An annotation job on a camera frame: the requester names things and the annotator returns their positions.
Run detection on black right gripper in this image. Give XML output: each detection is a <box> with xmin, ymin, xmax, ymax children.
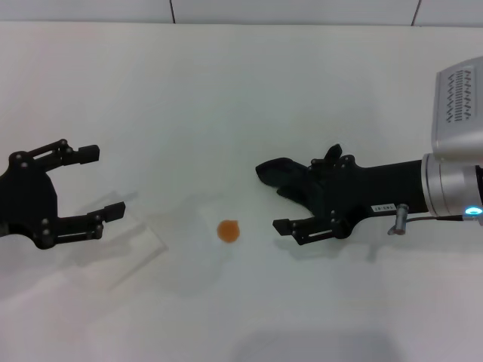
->
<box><xmin>272</xmin><ymin>153</ymin><xmax>430</xmax><ymax>247</ymax></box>

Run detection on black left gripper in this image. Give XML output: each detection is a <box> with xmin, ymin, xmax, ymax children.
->
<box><xmin>0</xmin><ymin>138</ymin><xmax>127</xmax><ymax>250</ymax></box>

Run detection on white paper cup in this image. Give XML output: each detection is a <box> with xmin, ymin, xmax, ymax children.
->
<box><xmin>75</xmin><ymin>190</ymin><xmax>169</xmax><ymax>293</ymax></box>

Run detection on right gripper connector with cable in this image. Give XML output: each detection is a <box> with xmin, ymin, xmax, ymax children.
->
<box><xmin>387</xmin><ymin>203</ymin><xmax>466</xmax><ymax>237</ymax></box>

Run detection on brown water stain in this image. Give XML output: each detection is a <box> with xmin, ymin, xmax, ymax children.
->
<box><xmin>217</xmin><ymin>219</ymin><xmax>242</xmax><ymax>244</ymax></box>

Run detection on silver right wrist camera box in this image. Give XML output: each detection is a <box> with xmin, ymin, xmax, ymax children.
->
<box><xmin>429</xmin><ymin>55</ymin><xmax>483</xmax><ymax>161</ymax></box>

